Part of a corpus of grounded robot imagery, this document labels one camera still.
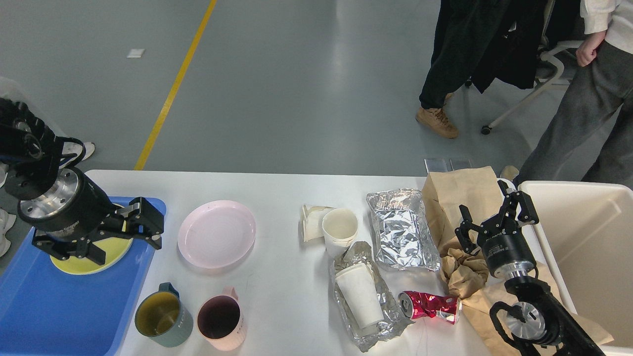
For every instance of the lying white paper cup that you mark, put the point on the lying white paper cup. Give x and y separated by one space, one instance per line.
358 288

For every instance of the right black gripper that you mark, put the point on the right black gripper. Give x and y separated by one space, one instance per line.
503 245

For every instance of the pink plate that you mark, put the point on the pink plate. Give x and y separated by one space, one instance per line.
217 234

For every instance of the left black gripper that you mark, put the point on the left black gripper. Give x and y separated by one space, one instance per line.
66 218

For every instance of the person in grey trousers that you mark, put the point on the person in grey trousers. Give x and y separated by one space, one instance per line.
601 87

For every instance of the white office chair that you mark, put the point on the white office chair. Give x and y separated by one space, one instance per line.
549 64

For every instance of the teal mug yellow inside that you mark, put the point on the teal mug yellow inside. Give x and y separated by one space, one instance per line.
163 318

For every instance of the crushed red soda can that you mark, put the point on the crushed red soda can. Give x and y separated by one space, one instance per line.
417 305

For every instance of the upright white paper cup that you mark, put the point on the upright white paper cup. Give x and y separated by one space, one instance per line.
340 227

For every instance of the crumpled foil under cup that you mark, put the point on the crumpled foil under cup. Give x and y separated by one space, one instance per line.
394 322

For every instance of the metal floor plate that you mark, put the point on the metal floor plate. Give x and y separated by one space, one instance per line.
447 164

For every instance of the beige plastic bin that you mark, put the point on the beige plastic bin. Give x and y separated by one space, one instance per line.
586 235

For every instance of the blue plastic tray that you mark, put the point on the blue plastic tray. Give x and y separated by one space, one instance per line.
47 312

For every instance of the brown paper bag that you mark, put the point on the brown paper bag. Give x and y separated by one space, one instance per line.
478 190

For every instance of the pink ribbed mug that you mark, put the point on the pink ribbed mug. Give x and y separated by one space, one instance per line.
221 321

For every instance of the person in light jeans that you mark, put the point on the person in light jeans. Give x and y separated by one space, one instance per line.
10 89

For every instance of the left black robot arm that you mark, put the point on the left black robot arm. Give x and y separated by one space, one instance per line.
31 151

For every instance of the large aluminium foil sheet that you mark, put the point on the large aluminium foil sheet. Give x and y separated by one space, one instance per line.
401 233

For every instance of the crushed white paper cup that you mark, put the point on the crushed white paper cup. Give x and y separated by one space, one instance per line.
311 221

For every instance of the crumpled brown paper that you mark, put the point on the crumpled brown paper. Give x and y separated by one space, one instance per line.
464 274

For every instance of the person in black clothes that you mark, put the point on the person in black clothes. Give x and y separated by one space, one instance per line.
484 40

